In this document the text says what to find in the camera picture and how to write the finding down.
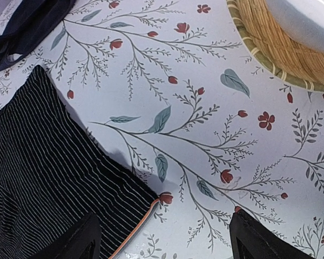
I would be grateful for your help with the black striped underwear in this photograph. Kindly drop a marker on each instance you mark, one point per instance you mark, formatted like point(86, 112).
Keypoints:
point(53, 177)

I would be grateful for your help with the white ceramic bowl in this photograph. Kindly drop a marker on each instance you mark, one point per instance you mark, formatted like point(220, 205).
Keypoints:
point(303, 21)

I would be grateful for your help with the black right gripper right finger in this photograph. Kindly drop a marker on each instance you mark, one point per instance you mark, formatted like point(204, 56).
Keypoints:
point(250, 239)

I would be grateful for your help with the floral tablecloth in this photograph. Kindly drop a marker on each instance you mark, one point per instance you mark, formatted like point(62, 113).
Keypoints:
point(169, 88)

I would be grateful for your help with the dark navy underwear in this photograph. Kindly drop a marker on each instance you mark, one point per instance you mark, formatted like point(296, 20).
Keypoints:
point(31, 22)

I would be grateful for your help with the woven straw mat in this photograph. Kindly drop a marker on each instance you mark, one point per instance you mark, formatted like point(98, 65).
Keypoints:
point(274, 49)

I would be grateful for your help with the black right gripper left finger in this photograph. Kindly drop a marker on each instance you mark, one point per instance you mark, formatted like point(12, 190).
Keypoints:
point(82, 240)

